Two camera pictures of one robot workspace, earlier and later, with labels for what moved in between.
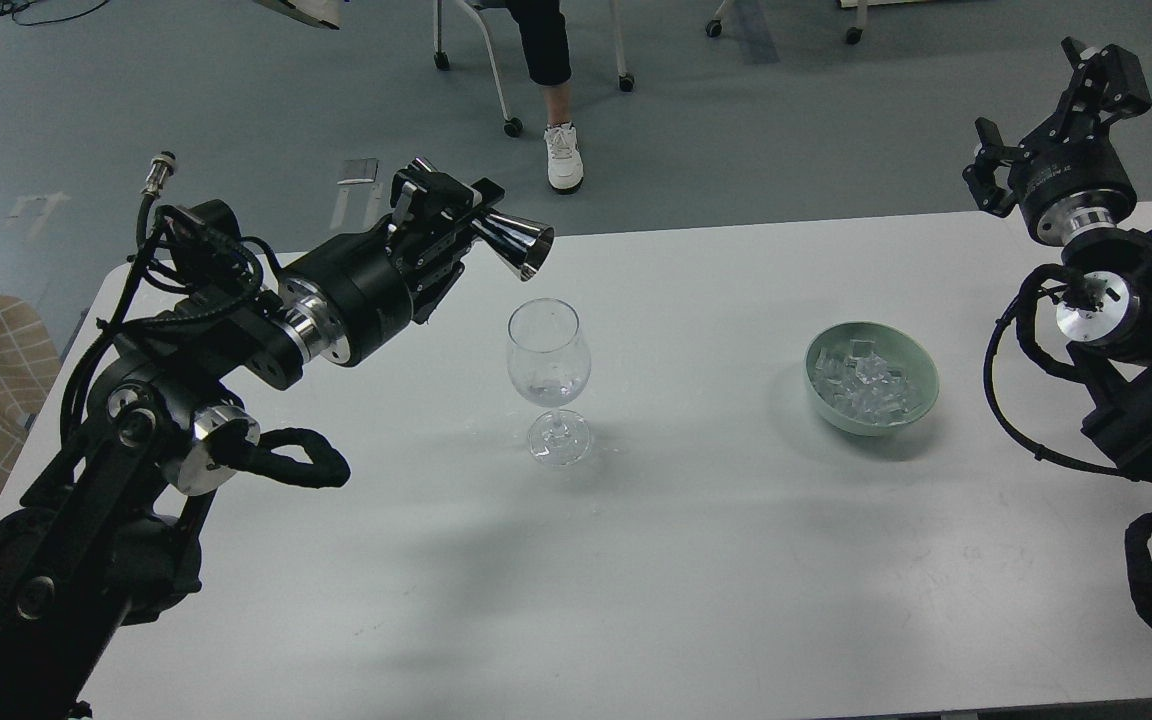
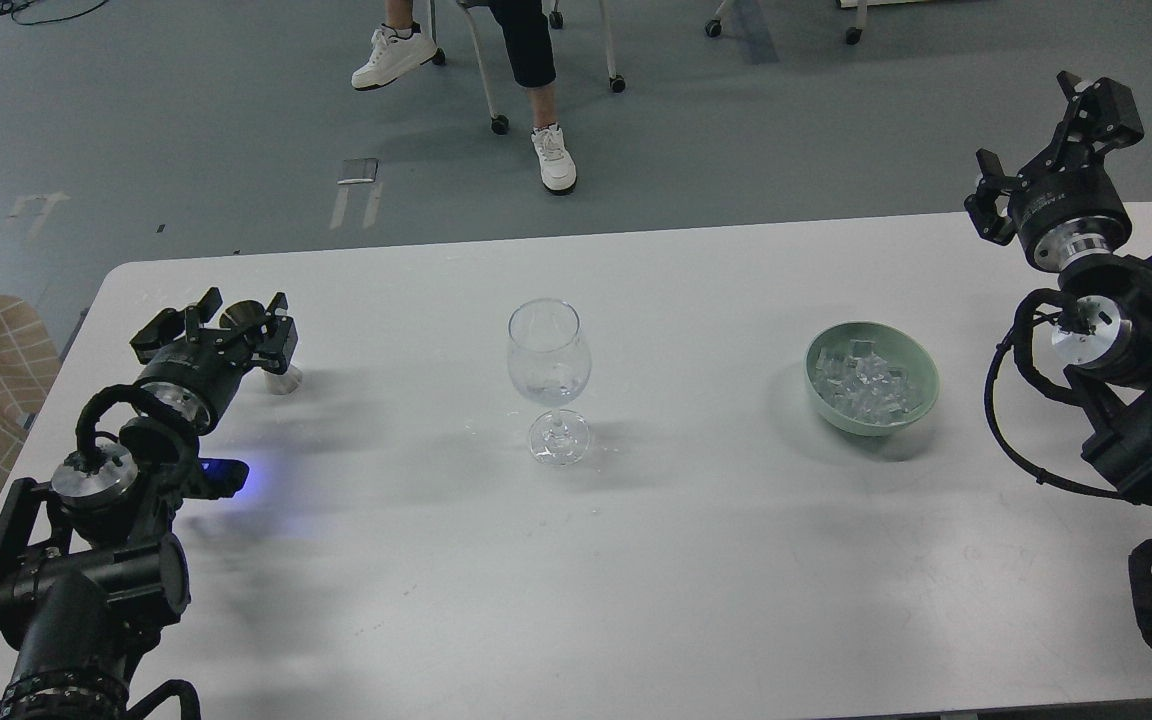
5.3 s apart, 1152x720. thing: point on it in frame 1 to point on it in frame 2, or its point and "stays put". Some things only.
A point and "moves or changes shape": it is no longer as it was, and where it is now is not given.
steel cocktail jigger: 523,244 moves or changes shape
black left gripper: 353,303 to 195,375
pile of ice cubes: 863,387 stays put
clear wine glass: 549,362 stays put
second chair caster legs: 714,27 stays put
